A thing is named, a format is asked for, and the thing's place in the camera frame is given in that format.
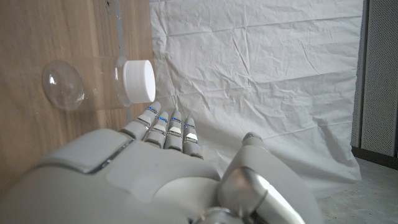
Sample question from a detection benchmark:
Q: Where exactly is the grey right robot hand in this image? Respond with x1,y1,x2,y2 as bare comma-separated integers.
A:
0,101,324,224

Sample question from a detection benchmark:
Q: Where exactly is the clear bottle with white cap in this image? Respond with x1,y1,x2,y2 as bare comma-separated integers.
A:
42,55,157,112

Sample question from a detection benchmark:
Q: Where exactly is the white wrinkled backdrop cloth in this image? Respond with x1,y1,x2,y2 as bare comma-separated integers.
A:
148,0,364,199

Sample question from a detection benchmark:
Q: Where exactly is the grey perforated wall panel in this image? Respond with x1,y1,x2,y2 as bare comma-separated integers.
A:
349,0,398,170

